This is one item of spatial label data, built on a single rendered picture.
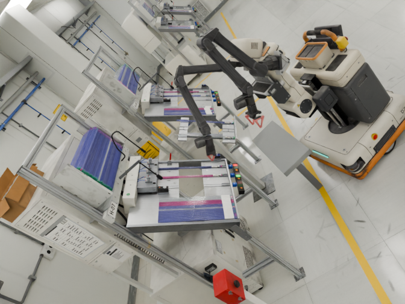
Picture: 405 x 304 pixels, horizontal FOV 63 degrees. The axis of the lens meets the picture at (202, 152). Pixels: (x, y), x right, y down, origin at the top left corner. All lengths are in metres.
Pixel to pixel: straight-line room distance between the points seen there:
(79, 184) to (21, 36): 3.58
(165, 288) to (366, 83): 2.02
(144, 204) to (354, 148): 1.53
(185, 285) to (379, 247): 1.35
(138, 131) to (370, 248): 2.26
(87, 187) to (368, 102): 1.95
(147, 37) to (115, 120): 3.55
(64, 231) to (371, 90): 2.22
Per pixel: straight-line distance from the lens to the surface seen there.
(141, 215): 2.22
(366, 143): 2.62
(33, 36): 5.34
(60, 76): 5.42
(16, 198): 2.21
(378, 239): 2.50
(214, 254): 2.35
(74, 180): 2.09
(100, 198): 2.15
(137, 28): 6.68
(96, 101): 3.30
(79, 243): 2.29
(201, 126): 2.27
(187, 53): 6.77
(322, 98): 2.40
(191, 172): 3.67
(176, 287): 2.62
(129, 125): 3.37
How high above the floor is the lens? 2.06
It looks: 26 degrees down
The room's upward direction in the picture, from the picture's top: 50 degrees counter-clockwise
